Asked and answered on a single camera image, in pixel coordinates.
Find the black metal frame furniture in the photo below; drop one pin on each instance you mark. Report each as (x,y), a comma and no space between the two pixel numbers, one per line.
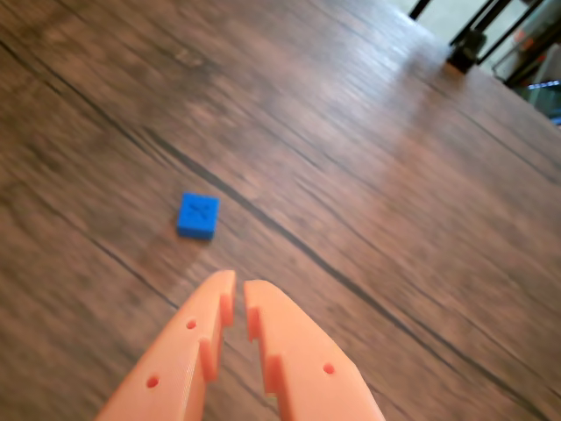
(420,8)

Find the blue cube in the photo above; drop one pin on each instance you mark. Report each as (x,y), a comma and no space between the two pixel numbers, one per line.
(198,216)

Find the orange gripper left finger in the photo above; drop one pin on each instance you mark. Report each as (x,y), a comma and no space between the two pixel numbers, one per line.
(175,359)

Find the small black box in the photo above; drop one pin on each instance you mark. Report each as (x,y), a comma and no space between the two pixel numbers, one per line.
(466,50)

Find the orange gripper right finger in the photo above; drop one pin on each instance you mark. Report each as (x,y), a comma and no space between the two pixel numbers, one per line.
(302,364)

